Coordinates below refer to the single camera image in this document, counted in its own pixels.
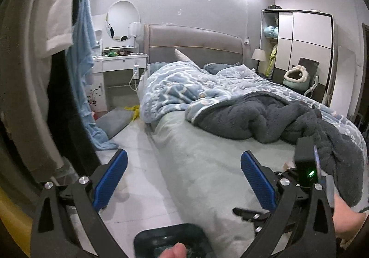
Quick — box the yellow green garment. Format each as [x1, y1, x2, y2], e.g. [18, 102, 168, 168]
[267, 45, 278, 77]

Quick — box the yellow object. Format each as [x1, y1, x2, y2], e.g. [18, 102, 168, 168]
[0, 189, 32, 258]

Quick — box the white vanity dresser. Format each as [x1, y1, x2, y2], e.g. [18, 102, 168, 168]
[92, 53, 149, 113]

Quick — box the dark grey fleece blanket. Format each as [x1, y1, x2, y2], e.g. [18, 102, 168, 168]
[186, 92, 365, 207]

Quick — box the white hanging garment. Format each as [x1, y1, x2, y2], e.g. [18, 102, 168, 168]
[0, 0, 78, 204]

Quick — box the grey floor cushion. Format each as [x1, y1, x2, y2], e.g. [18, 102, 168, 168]
[95, 107, 134, 140]

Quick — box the blue grey pillow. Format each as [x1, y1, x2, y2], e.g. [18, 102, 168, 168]
[203, 62, 240, 74]

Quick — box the dark hanging garment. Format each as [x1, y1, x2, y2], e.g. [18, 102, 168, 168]
[48, 0, 101, 183]

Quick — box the blue patterned quilt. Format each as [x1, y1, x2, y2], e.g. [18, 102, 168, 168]
[138, 60, 366, 160]

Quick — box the oval vanity mirror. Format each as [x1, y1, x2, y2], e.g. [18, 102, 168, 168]
[105, 1, 141, 42]

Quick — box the white wardrobe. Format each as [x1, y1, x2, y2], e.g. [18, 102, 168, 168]
[261, 9, 335, 103]

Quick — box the beige bedside lamp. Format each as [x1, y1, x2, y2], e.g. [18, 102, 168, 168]
[252, 49, 266, 74]

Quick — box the white green pet bed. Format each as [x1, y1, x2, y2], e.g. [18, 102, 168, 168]
[284, 65, 309, 91]

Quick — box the pale blue folded bedding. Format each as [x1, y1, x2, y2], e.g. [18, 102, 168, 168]
[264, 26, 279, 39]

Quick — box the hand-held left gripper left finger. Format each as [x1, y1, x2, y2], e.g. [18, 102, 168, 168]
[30, 148, 129, 258]

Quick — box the yellow cloth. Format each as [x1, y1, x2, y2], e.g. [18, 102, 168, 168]
[125, 105, 142, 123]

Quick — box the white power strip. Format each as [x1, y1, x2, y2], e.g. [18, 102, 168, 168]
[128, 65, 140, 91]

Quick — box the light blue hanging towel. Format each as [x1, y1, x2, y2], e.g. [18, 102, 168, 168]
[65, 0, 119, 150]

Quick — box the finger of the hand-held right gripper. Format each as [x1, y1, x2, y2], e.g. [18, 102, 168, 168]
[232, 206, 273, 222]

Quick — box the person's left hand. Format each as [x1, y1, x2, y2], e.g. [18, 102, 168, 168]
[160, 243, 188, 258]

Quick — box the person's right hand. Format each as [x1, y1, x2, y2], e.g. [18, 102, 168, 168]
[331, 196, 369, 243]

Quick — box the dark grey chair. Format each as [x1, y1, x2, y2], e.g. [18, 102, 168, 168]
[297, 57, 320, 94]

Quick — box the bed with pale green sheet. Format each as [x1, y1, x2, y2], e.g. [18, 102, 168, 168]
[135, 24, 369, 258]

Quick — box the white table lamp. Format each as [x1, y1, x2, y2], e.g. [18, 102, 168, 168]
[128, 22, 142, 45]

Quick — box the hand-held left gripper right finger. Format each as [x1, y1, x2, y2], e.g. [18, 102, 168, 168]
[241, 151, 336, 258]

